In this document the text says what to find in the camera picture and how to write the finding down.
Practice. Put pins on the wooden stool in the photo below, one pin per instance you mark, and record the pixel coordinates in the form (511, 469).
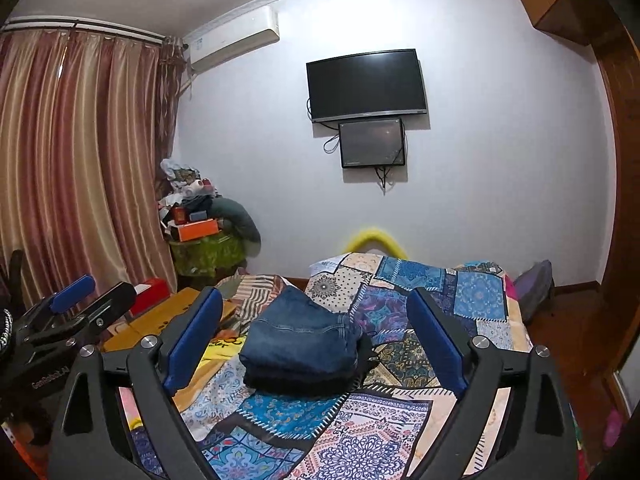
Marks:
(155, 320)

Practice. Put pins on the wooden door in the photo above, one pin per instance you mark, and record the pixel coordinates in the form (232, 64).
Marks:
(620, 160)

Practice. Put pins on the yellow pillow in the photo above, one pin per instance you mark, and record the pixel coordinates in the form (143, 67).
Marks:
(375, 237)

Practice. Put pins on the white curtain rail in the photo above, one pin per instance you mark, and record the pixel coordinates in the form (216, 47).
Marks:
(85, 26)

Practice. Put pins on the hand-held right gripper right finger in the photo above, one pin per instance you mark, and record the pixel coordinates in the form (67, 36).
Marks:
(435, 340)

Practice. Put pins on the white air conditioner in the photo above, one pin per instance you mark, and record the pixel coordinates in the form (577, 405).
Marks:
(230, 40)

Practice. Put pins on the striped brown curtain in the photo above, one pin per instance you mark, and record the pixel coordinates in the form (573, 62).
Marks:
(75, 160)

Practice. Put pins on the grey plush pillow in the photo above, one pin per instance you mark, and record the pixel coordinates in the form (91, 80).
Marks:
(240, 222)

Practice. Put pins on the small black monitor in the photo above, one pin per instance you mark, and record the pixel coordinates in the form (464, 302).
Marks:
(372, 142)

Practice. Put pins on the pink item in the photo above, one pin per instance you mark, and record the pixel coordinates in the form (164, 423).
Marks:
(612, 427)

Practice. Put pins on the orange box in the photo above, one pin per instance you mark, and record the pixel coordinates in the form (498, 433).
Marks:
(197, 231)

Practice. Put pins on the patchwork bedspread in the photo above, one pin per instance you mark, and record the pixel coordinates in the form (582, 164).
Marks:
(390, 410)

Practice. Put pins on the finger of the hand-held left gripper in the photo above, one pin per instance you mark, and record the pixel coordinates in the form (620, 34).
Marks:
(112, 300)
(72, 290)

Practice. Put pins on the striped beige cloth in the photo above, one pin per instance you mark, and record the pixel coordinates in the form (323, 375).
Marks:
(260, 290)

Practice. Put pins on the grey backpack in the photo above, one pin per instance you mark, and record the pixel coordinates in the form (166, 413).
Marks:
(535, 285)

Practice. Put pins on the green box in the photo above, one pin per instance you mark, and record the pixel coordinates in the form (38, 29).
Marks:
(205, 257)

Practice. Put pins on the yellow cartoon blanket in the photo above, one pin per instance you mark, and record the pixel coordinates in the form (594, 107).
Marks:
(225, 347)

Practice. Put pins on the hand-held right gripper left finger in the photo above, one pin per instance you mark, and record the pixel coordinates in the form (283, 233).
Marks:
(197, 340)

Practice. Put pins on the wall-mounted black television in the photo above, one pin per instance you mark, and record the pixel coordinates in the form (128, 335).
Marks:
(367, 85)

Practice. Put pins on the pile of household clutter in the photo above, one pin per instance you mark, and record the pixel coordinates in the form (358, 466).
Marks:
(182, 190)

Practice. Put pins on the red box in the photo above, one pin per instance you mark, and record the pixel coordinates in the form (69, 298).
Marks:
(150, 292)

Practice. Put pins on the blue denim jacket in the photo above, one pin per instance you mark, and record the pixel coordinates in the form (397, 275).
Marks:
(295, 330)

